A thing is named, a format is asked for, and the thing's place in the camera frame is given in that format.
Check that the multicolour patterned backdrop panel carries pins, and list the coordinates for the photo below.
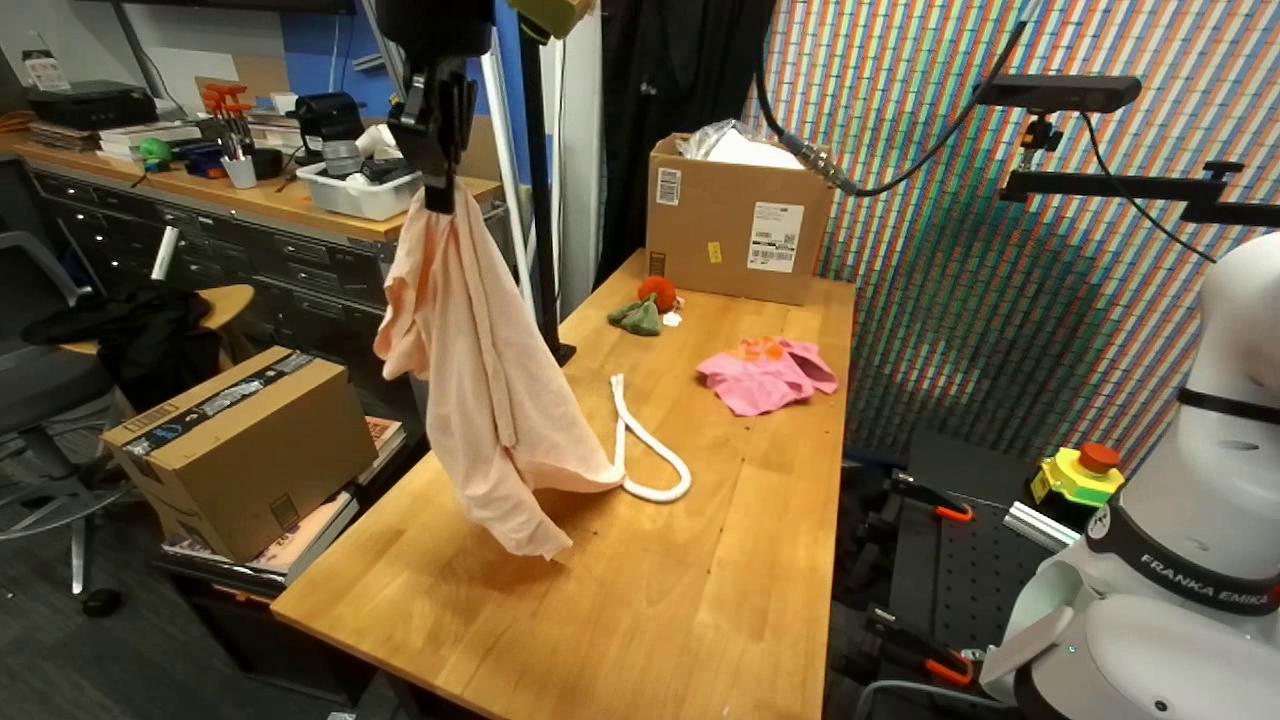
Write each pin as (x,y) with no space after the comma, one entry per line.
(986,346)

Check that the black case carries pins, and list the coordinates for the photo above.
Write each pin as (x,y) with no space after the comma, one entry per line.
(89,105)

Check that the black camera stand pole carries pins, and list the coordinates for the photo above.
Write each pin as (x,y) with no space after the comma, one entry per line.
(539,202)

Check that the yellow red emergency stop button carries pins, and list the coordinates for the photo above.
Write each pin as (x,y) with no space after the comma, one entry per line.
(1079,478)

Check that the cardboard box with shipping label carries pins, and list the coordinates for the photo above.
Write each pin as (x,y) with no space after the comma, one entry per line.
(733,226)

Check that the white plastic bin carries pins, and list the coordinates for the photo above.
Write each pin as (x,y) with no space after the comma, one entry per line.
(363,192)

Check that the cardboard box with black tape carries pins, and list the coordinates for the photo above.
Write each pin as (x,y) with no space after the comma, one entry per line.
(243,446)

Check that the black curtain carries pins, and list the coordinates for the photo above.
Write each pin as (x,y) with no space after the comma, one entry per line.
(665,67)

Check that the pink shirt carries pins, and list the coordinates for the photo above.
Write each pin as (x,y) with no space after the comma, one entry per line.
(765,382)

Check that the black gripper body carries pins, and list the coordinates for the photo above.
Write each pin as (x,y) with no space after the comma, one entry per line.
(435,42)

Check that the wooden top workbench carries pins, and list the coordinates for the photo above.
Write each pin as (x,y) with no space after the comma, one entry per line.
(265,263)

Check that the peach shirt with orange print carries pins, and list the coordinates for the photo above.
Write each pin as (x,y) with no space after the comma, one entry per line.
(494,401)

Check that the wooden stool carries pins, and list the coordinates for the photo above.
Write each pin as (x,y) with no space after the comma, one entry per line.
(227,305)

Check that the grey mesh office chair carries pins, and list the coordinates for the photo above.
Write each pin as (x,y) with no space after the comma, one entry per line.
(44,401)

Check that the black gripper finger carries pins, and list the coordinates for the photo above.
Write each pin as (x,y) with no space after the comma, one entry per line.
(435,166)
(462,160)

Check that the black jacket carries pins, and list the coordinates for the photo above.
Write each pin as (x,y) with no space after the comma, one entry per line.
(147,346)

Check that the black bar camera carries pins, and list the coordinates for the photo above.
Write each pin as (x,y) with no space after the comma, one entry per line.
(1066,92)

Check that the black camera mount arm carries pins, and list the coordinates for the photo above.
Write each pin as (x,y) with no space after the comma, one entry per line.
(1133,185)

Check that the white packing material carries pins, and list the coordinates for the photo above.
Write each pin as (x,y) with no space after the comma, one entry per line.
(740,147)

